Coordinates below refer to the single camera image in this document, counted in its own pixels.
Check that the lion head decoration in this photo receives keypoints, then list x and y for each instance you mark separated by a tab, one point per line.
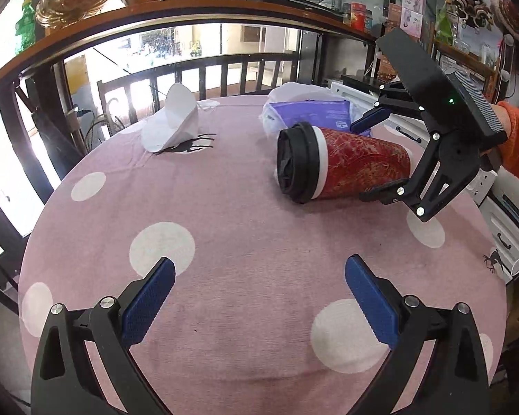
471	6

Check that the pink polka-dot tablecloth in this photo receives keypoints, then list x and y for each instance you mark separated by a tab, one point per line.
242	246

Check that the red round fur-trimmed hat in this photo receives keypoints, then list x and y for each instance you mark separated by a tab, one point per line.
512	15

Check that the teal tin can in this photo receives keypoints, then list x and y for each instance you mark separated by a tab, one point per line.
369	20

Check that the white tissue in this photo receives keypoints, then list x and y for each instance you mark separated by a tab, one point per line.
177	121

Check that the green soda bottle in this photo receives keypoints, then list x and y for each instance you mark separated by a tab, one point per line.
25	21

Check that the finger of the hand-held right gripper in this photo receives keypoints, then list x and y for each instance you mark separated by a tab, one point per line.
367	121
450	160

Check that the purple packet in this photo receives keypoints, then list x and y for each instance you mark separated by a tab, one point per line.
302	90

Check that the black wooden railing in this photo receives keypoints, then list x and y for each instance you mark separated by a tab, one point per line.
207	78

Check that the pink product cards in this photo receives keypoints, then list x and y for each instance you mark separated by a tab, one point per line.
411	11

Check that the purple tissue pack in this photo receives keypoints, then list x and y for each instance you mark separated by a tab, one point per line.
311	112

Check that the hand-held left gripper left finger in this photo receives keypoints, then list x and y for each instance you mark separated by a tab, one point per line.
149	302

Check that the red paper cup black lid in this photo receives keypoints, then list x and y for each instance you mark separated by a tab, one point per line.
359	160

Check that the brown wooden bar counter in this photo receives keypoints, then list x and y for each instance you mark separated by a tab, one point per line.
155	13

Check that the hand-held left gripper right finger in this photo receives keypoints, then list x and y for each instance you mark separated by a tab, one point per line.
370	302

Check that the red tin can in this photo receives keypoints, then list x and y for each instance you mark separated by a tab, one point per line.
357	16

